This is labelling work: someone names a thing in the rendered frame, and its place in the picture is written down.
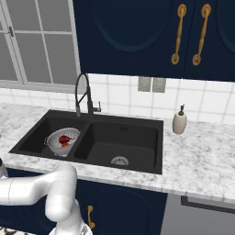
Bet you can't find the grey dishwasher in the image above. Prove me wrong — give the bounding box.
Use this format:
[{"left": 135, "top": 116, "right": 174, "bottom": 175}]
[{"left": 160, "top": 193, "right": 235, "bottom": 235}]

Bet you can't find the red fruit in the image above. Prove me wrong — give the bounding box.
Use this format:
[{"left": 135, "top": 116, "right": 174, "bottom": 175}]
[{"left": 58, "top": 135, "right": 74, "bottom": 149}]

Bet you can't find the black dishwasher handle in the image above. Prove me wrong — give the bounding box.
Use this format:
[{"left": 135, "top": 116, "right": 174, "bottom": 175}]
[{"left": 180, "top": 196, "right": 235, "bottom": 215}]

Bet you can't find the black sink faucet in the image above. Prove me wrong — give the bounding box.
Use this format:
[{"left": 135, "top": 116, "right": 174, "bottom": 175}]
[{"left": 74, "top": 72, "right": 102, "bottom": 118}]

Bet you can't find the grey wall socket plate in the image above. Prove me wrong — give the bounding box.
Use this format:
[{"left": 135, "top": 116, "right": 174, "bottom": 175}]
[{"left": 137, "top": 76, "right": 167, "bottom": 94}]

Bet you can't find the white metal colander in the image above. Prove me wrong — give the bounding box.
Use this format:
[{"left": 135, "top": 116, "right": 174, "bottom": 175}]
[{"left": 44, "top": 127, "right": 82, "bottom": 157}]

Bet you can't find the black double sink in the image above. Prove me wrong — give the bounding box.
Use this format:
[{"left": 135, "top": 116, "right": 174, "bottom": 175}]
[{"left": 8, "top": 109, "right": 164, "bottom": 175}]

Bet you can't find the white framed window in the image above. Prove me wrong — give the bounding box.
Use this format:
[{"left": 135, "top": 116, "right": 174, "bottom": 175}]
[{"left": 0, "top": 0, "right": 82, "bottom": 95}]

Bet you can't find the navy wall cupboard door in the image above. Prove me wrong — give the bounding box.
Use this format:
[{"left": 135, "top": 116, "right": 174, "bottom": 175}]
[
  {"left": 72, "top": 0, "right": 196, "bottom": 79},
  {"left": 182, "top": 0, "right": 235, "bottom": 83}
]

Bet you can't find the small brass cupboard handle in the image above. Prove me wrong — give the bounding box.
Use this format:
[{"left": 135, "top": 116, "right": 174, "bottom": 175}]
[{"left": 87, "top": 205, "right": 96, "bottom": 230}]

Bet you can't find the white soap dispenser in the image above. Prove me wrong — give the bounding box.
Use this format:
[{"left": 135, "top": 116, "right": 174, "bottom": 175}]
[{"left": 172, "top": 104, "right": 188, "bottom": 136}]

